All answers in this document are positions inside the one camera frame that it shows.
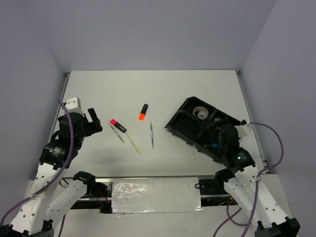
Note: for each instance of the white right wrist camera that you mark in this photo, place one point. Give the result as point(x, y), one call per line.
point(244, 129)

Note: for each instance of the green thin pen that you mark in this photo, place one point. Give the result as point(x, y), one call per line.
point(117, 134)

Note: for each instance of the silver foil cover plate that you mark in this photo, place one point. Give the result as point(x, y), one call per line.
point(155, 195)

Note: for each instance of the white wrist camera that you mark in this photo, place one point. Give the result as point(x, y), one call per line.
point(244, 129)
point(73, 105)

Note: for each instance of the pink cap black highlighter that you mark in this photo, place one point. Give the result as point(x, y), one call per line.
point(118, 125)

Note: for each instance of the orange cap black highlighter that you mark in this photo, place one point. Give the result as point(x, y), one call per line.
point(143, 112)

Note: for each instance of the yellow thin pen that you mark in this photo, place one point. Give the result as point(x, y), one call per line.
point(133, 144)

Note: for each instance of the small clear tape roll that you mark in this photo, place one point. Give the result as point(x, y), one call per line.
point(202, 115)

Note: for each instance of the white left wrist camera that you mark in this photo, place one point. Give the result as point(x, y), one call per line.
point(73, 105)

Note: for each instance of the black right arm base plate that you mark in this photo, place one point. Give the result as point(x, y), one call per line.
point(211, 188)

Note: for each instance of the black desk organizer tray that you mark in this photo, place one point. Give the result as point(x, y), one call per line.
point(187, 126)

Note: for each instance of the blue thin pen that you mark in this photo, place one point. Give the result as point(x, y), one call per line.
point(152, 135)

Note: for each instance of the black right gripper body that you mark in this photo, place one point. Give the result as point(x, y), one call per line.
point(216, 138)

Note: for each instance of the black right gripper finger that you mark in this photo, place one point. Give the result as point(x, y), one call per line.
point(212, 151)
point(212, 125)

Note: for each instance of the large clear tape roll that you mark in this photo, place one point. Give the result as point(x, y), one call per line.
point(199, 108)

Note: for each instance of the aluminium table edge rail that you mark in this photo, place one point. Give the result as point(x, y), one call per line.
point(67, 75)

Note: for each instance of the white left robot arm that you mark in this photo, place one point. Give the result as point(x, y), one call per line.
point(39, 213)

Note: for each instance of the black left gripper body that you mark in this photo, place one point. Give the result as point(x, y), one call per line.
point(90, 128)

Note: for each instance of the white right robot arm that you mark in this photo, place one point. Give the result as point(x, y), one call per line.
point(241, 179)

